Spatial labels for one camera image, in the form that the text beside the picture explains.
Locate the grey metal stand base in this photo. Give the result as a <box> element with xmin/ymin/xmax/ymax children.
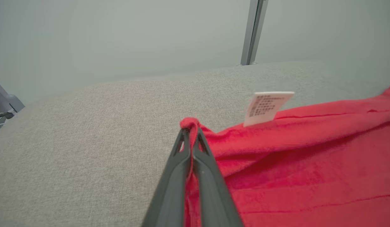
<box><xmin>0</xmin><ymin>77</ymin><xmax>26</xmax><ymax>136</ymax></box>

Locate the red and white jersey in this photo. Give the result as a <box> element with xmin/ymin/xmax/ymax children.
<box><xmin>179</xmin><ymin>83</ymin><xmax>390</xmax><ymax>227</ymax></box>

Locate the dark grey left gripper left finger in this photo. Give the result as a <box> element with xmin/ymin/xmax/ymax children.
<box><xmin>141</xmin><ymin>128</ymin><xmax>192</xmax><ymax>227</ymax></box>

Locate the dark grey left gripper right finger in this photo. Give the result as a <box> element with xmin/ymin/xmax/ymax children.
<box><xmin>192</xmin><ymin>127</ymin><xmax>244</xmax><ymax>227</ymax></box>

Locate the grey metal partition post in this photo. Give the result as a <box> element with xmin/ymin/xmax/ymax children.
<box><xmin>240</xmin><ymin>0</ymin><xmax>269</xmax><ymax>66</ymax></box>

